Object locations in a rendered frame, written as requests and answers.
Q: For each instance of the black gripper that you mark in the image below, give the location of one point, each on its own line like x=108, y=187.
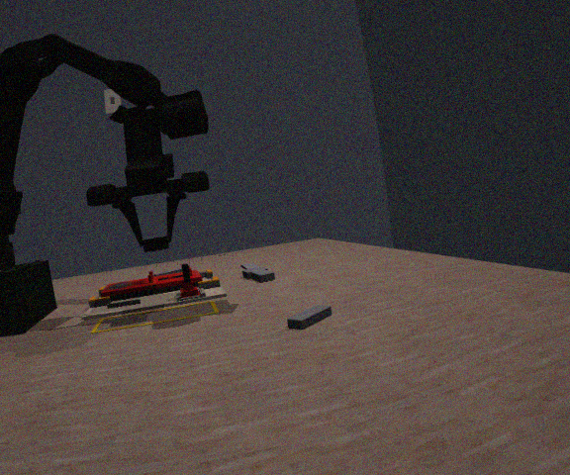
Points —
x=120, y=197

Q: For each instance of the white flat base plate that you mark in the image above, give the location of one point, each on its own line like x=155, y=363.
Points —
x=209, y=289

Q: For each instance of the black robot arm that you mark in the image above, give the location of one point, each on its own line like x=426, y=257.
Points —
x=21, y=71

